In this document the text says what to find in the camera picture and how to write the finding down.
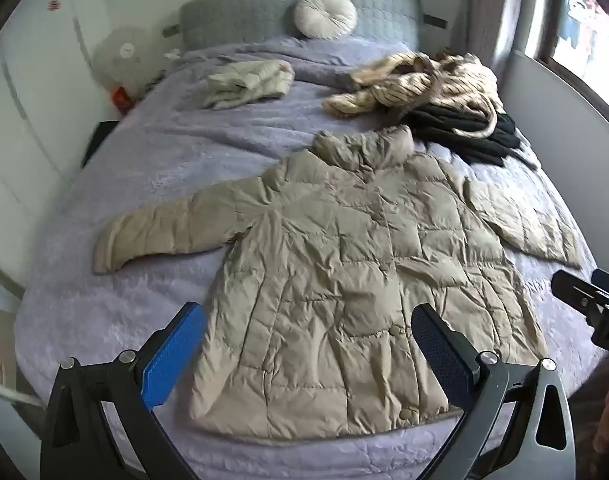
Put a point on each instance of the beige striped robe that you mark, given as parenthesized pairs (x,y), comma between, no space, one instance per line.
(414,82)

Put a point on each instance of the folded cream quilted jacket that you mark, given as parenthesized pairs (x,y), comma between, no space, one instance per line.
(249,82)

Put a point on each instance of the beige puffer jacket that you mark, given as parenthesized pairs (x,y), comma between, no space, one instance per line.
(334,260)

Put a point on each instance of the round cream cushion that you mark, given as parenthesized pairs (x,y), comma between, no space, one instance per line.
(325,14)

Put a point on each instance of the white round fan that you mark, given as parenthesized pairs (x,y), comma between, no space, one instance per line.
(124,52)

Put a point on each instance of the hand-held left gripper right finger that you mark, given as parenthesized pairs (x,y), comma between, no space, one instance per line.
(442,355)

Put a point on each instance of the purple bed blanket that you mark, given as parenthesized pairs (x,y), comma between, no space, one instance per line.
(184,160)

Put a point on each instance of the window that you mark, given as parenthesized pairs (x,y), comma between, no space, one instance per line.
(584,25)

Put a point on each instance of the grey curtain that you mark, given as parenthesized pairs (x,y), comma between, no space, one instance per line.
(489,10)

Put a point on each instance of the red box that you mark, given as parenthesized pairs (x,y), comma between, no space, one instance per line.
(123,100)

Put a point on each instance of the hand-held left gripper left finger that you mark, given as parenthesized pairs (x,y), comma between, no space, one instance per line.
(172,355)

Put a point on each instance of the black garment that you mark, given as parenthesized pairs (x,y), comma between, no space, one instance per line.
(449,132)

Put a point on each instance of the dark headboard bracket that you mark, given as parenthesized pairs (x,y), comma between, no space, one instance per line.
(437,21)

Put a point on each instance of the red wardrobe sticker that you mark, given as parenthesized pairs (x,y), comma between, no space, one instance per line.
(53,5)

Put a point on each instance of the white charger plug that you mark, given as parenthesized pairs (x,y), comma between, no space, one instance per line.
(172,54)

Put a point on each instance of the grey quilted headboard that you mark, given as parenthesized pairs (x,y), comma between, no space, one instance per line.
(234,15)

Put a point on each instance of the white wardrobe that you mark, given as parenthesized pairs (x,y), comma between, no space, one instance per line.
(24,85)

